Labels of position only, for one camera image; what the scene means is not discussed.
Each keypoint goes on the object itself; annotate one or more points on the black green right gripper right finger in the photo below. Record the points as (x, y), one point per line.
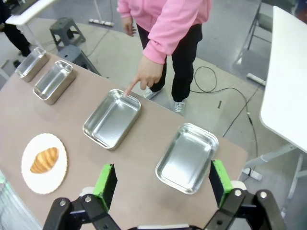
(221, 182)

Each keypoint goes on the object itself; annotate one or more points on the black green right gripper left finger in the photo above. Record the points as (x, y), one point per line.
(105, 184)

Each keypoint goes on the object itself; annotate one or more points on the person's left pink-sleeved forearm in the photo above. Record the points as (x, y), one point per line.
(170, 25)

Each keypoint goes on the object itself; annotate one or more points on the golden croissant bread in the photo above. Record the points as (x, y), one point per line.
(44, 160)

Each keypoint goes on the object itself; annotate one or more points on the deep steel loaf container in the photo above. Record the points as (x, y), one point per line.
(31, 64)
(53, 83)

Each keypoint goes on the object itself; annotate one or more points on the person's left hand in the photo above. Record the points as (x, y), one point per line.
(146, 73)

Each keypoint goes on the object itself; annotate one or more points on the person's right hand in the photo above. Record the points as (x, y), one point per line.
(128, 25)

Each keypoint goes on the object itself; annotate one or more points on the white power strip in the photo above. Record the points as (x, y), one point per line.
(251, 173)
(101, 22)
(256, 79)

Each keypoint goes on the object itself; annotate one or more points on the shallow steel rectangular tray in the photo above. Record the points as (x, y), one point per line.
(111, 119)
(187, 158)

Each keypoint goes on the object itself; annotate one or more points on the round white scalloped plate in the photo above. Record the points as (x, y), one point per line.
(44, 163)

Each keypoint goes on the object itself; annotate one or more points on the white desk with legs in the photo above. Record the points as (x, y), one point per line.
(285, 79)

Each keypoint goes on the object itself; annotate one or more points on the grey plastic step stool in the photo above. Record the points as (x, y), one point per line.
(66, 32)
(79, 58)

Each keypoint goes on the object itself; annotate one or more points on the person in pink hoodie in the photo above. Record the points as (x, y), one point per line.
(165, 36)

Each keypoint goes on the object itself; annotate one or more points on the grey folding chair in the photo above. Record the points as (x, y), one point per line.
(260, 24)

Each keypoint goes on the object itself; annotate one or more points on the bystander in dark trousers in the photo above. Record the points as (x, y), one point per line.
(13, 33)

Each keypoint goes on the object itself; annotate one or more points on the white side table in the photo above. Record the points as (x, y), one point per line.
(31, 12)

